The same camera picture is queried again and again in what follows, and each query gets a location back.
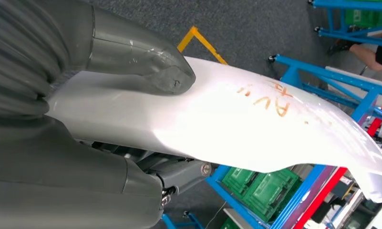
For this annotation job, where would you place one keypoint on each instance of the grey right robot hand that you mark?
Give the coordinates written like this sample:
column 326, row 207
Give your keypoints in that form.
column 51, row 177

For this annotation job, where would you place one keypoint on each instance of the green plastic crate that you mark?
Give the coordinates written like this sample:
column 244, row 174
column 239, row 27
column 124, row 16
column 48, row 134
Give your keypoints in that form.
column 238, row 178
column 266, row 196
column 367, row 19

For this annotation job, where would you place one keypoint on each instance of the red barrier belt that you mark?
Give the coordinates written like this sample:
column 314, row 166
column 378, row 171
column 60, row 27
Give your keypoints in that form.
column 315, row 202

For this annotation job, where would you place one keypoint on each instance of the blue steel shelf rack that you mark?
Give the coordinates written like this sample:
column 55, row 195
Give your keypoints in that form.
column 352, row 4
column 292, row 75

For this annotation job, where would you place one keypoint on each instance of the person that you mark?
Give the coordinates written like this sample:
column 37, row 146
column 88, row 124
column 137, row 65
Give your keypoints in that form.
column 364, row 57

